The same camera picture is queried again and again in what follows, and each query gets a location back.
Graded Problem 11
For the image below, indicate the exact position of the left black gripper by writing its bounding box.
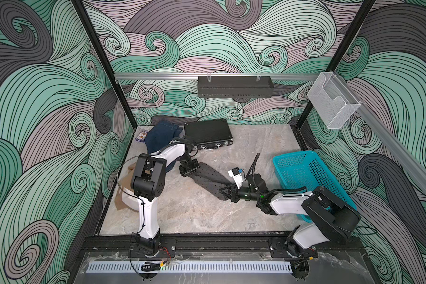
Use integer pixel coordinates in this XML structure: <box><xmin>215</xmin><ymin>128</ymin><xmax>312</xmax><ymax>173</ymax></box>
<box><xmin>177</xmin><ymin>156</ymin><xmax>200</xmax><ymax>178</ymax></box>

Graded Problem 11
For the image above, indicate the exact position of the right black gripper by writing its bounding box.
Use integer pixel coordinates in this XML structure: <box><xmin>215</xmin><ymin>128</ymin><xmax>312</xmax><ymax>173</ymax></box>
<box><xmin>219</xmin><ymin>182</ymin><xmax>260</xmax><ymax>204</ymax></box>

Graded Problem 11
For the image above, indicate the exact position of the grey polka dot skirt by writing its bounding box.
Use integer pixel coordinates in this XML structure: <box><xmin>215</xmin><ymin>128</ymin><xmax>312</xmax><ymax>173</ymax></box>
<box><xmin>188</xmin><ymin>162</ymin><xmax>233</xmax><ymax>201</ymax></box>

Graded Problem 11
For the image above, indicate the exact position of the dark blue denim skirt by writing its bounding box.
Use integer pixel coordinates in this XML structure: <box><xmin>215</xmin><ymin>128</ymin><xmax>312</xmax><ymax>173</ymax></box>
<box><xmin>144</xmin><ymin>120</ymin><xmax>183</xmax><ymax>154</ymax></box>

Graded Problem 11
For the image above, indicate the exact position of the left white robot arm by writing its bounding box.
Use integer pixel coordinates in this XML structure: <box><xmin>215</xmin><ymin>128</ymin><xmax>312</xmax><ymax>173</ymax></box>
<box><xmin>124</xmin><ymin>138</ymin><xmax>200</xmax><ymax>256</ymax></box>

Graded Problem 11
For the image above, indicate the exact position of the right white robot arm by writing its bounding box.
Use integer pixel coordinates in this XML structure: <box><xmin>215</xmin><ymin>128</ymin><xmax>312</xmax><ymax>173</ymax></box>
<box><xmin>218</xmin><ymin>173</ymin><xmax>360</xmax><ymax>259</ymax></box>

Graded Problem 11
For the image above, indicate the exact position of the black hard case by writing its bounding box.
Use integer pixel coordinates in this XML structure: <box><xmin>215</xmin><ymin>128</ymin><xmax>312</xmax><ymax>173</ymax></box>
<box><xmin>184</xmin><ymin>119</ymin><xmax>233</xmax><ymax>150</ymax></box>

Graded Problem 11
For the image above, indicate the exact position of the purple card box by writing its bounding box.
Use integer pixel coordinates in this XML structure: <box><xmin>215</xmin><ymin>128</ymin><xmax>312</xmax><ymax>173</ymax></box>
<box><xmin>135</xmin><ymin>130</ymin><xmax>150</xmax><ymax>143</ymax></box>

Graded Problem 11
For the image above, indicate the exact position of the tan brown skirt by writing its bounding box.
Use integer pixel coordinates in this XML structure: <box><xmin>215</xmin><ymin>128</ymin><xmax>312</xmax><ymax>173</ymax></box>
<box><xmin>114</xmin><ymin>165</ymin><xmax>140</xmax><ymax>212</ymax></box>

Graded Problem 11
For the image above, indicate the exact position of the teal plastic basket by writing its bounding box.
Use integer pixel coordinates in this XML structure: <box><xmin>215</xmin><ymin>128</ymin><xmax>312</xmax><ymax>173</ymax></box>
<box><xmin>272</xmin><ymin>150</ymin><xmax>357</xmax><ymax>209</ymax></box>

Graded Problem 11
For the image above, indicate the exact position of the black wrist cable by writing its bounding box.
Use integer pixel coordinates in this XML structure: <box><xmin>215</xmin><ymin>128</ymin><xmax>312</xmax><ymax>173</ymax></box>
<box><xmin>244</xmin><ymin>152</ymin><xmax>308</xmax><ymax>196</ymax></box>

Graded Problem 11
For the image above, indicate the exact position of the grey perforated wall shelf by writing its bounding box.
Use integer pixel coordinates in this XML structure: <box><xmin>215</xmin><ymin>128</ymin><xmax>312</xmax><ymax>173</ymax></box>
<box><xmin>197</xmin><ymin>76</ymin><xmax>275</xmax><ymax>99</ymax></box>

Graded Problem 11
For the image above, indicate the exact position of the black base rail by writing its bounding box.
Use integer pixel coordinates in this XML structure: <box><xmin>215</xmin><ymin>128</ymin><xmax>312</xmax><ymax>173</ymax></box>
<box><xmin>81</xmin><ymin>230</ymin><xmax>363</xmax><ymax>258</ymax></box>

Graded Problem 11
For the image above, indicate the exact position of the black right corner post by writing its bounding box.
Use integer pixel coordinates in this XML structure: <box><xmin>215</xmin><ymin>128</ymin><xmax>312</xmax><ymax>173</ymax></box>
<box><xmin>295</xmin><ymin>0</ymin><xmax>376</xmax><ymax>131</ymax></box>

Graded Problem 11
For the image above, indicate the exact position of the black corner post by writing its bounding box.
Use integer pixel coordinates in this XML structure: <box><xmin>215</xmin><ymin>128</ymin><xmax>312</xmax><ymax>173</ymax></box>
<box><xmin>71</xmin><ymin>0</ymin><xmax>137</xmax><ymax>130</ymax></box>
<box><xmin>295</xmin><ymin>0</ymin><xmax>376</xmax><ymax>131</ymax></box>

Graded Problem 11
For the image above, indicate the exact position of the aluminium back rail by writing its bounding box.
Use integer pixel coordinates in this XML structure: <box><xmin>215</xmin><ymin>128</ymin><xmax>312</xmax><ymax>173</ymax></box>
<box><xmin>114</xmin><ymin>72</ymin><xmax>319</xmax><ymax>81</ymax></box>

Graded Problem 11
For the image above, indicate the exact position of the clear mesh wall holder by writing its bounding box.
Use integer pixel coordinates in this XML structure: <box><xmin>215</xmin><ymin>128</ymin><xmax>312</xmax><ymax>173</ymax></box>
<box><xmin>308</xmin><ymin>72</ymin><xmax>361</xmax><ymax>129</ymax></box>

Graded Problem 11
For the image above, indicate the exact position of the black left corner post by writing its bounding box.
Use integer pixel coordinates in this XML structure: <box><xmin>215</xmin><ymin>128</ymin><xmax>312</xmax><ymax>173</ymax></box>
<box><xmin>71</xmin><ymin>0</ymin><xmax>137</xmax><ymax>130</ymax></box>

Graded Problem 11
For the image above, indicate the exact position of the white slotted cable duct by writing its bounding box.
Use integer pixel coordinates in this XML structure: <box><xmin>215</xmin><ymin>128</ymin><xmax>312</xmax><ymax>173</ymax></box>
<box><xmin>86</xmin><ymin>260</ymin><xmax>292</xmax><ymax>273</ymax></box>

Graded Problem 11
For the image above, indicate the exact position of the aluminium side rail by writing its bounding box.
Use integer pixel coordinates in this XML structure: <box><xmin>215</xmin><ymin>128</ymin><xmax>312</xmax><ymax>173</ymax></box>
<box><xmin>339</xmin><ymin>76</ymin><xmax>426</xmax><ymax>195</ymax></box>

